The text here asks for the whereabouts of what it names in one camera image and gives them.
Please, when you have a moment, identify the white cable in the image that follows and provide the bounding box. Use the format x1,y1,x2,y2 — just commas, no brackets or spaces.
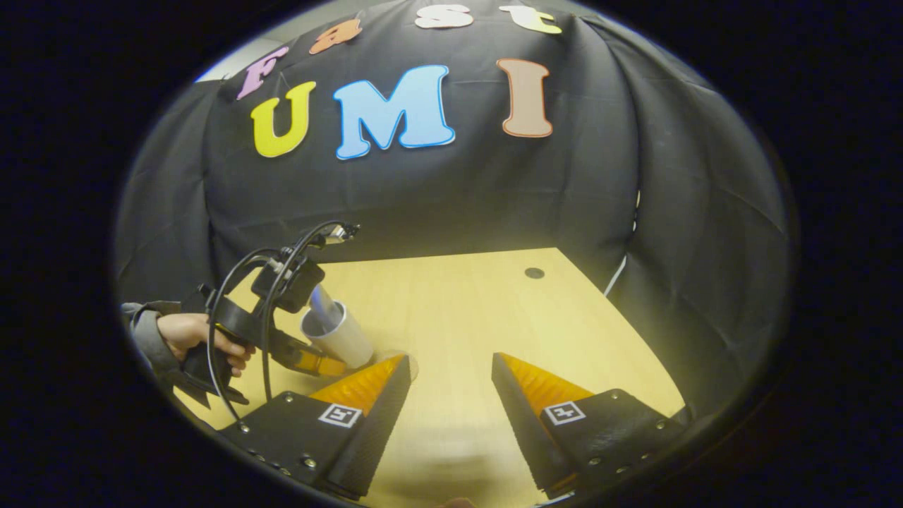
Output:
605,190,641,297

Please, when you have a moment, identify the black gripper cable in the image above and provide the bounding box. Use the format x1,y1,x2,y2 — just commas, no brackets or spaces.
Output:
207,220,360,424

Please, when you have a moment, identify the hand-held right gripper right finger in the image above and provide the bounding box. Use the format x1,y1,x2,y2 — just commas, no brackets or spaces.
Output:
491,351,686,498

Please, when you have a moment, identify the black backdrop cloth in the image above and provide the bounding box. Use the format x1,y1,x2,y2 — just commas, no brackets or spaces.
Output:
115,0,791,424

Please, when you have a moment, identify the light wooden desktop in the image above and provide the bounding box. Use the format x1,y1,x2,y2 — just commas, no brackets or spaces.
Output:
173,247,686,508

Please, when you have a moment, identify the white toothpaste tube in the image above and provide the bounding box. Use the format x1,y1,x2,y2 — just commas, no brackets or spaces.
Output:
309,282,346,332

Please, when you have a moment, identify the white cup with wooden handle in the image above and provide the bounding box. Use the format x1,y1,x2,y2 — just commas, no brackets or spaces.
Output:
300,300,375,370

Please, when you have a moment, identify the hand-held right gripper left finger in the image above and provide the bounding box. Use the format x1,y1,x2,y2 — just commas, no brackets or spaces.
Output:
222,354,413,500

